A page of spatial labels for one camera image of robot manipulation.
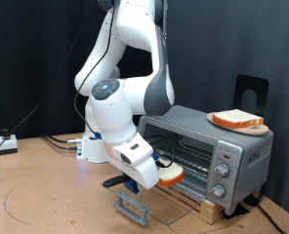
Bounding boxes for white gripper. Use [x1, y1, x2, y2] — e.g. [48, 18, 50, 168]
[104, 132, 160, 191]

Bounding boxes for glass oven door grey handle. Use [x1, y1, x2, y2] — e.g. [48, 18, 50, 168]
[101, 181, 204, 227]

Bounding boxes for white bread slice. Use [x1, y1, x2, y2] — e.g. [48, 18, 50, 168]
[156, 157, 186, 188]
[212, 108, 265, 129]

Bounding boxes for silver oven timer knob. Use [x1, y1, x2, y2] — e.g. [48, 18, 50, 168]
[211, 183, 227, 199]

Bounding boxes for silver oven temperature knob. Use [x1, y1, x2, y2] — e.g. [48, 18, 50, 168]
[215, 163, 230, 178]

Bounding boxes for silver toaster oven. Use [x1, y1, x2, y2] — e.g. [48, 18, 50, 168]
[136, 104, 275, 216]

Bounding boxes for wooden crate base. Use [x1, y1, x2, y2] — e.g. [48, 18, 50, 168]
[150, 184, 226, 226]

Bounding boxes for small round wooden board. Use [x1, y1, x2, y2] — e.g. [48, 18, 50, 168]
[206, 111, 270, 137]

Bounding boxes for emergency stop button box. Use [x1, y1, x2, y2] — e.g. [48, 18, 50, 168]
[0, 128, 19, 156]

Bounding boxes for black metal bookend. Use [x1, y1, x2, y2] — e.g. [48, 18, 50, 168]
[233, 74, 269, 118]

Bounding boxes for vertical metal pole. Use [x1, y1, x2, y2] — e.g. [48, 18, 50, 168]
[161, 0, 169, 42]

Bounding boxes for wire oven rack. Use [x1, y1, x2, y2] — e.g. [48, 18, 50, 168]
[148, 135, 215, 178]

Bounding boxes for robot base cables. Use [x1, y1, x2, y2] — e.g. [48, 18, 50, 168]
[40, 132, 84, 152]

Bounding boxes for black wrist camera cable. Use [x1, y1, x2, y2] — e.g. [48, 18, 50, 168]
[73, 0, 176, 169]

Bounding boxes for black oven power cable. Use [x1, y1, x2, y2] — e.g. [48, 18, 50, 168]
[242, 193, 288, 234]

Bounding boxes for long black hanging cable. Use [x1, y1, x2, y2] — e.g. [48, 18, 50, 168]
[0, 0, 89, 169]

